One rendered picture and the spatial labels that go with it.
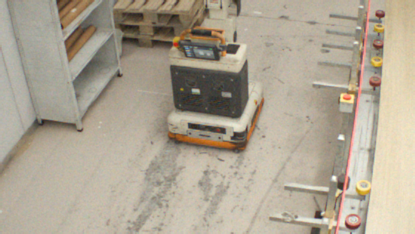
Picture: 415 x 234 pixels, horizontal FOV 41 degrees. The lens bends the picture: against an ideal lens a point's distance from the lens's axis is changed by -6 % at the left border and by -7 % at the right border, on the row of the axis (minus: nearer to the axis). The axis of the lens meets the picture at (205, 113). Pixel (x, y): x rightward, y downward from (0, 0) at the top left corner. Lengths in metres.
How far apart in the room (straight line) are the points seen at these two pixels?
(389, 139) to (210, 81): 1.55
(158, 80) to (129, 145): 0.95
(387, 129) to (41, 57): 2.74
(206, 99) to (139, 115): 0.85
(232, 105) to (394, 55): 1.26
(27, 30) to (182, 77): 1.30
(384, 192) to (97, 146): 2.60
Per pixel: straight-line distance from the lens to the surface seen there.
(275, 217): 2.86
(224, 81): 4.22
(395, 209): 2.90
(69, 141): 4.91
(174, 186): 4.30
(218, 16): 4.42
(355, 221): 2.80
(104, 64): 5.55
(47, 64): 4.70
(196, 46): 4.04
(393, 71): 3.90
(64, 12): 4.79
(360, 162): 3.55
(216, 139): 4.47
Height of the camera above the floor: 2.94
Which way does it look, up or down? 36 degrees down
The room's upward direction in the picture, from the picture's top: 4 degrees counter-clockwise
